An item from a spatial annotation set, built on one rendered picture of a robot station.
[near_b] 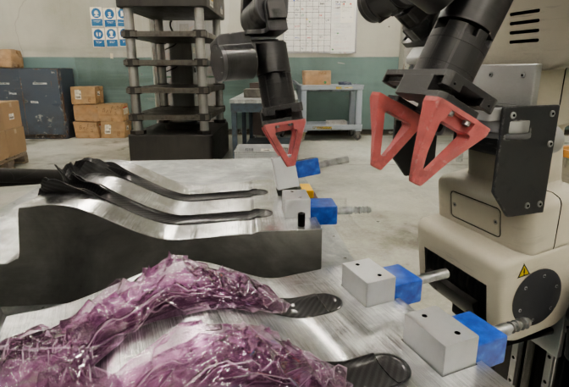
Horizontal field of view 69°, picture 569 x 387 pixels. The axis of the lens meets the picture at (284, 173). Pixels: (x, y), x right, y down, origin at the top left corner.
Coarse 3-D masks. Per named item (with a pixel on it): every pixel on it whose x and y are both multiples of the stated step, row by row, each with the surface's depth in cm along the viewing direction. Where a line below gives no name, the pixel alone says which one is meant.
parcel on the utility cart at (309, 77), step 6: (306, 72) 635; (312, 72) 635; (318, 72) 636; (324, 72) 637; (330, 72) 638; (306, 78) 636; (312, 78) 637; (318, 78) 637; (324, 78) 638; (330, 78) 640; (306, 84) 638; (312, 84) 639; (318, 84) 640; (324, 84) 641; (330, 84) 642
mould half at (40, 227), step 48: (144, 192) 65; (192, 192) 73; (0, 240) 58; (48, 240) 51; (96, 240) 52; (144, 240) 53; (192, 240) 53; (240, 240) 54; (288, 240) 55; (0, 288) 52; (48, 288) 53; (96, 288) 53
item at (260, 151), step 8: (240, 144) 422; (248, 144) 422; (256, 144) 422; (264, 144) 422; (288, 144) 422; (240, 152) 386; (248, 152) 386; (256, 152) 386; (264, 152) 386; (272, 152) 386
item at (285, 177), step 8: (272, 160) 70; (280, 160) 69; (296, 160) 73; (304, 160) 69; (312, 160) 69; (328, 160) 71; (336, 160) 71; (344, 160) 71; (280, 168) 69; (288, 168) 69; (296, 168) 69; (304, 168) 69; (312, 168) 69; (320, 168) 72; (280, 176) 69; (288, 176) 69; (296, 176) 69; (304, 176) 69; (280, 184) 69; (288, 184) 69; (296, 184) 69
